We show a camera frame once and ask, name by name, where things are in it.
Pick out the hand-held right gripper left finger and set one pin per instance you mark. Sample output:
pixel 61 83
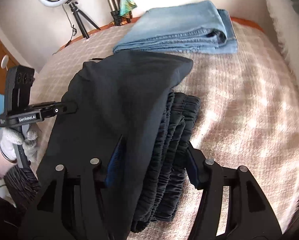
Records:
pixel 113 170

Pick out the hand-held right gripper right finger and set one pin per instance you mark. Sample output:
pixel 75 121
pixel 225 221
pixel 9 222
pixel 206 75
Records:
pixel 195 166

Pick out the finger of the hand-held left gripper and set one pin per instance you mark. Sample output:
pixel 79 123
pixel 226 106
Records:
pixel 62 108

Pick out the black pants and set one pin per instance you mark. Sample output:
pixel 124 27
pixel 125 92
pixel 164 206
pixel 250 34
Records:
pixel 127 92

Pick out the person's left hand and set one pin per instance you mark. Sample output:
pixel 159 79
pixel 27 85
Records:
pixel 8 142

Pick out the white round knob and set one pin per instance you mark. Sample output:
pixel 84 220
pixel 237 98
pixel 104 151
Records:
pixel 5 61

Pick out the beige checked blanket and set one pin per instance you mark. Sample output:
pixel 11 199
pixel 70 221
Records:
pixel 239 105

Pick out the person's striped trouser legs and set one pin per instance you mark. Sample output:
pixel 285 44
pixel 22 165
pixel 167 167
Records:
pixel 22 182

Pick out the black tripod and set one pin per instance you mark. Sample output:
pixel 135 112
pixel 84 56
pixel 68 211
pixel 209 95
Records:
pixel 80 22

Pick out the folded blue jeans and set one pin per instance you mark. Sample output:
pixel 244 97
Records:
pixel 179 27

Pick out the white green-patterned curtain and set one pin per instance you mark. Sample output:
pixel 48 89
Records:
pixel 289 17

